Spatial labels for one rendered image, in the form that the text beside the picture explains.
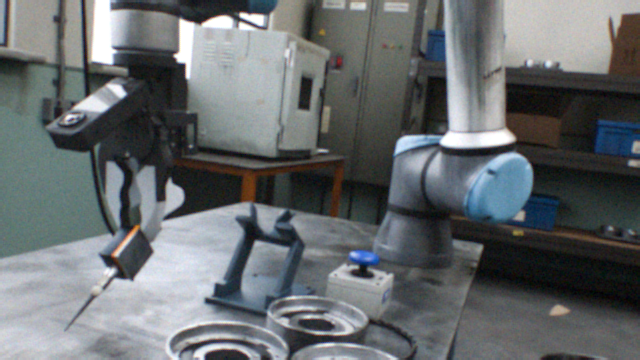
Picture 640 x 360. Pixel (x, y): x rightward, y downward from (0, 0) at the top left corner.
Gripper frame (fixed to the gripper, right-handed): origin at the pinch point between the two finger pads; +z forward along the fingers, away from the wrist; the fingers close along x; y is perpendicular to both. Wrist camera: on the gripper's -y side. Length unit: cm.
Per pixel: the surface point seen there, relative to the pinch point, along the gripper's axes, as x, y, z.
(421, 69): 56, 335, -41
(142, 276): 6.3, 8.3, 8.9
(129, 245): -1.3, -2.1, 1.1
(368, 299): -24.0, 14.9, 8.4
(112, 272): -0.7, -3.9, 3.8
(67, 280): 11.5, 0.6, 8.2
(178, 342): -15.1, -10.5, 6.0
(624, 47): -65, 355, -57
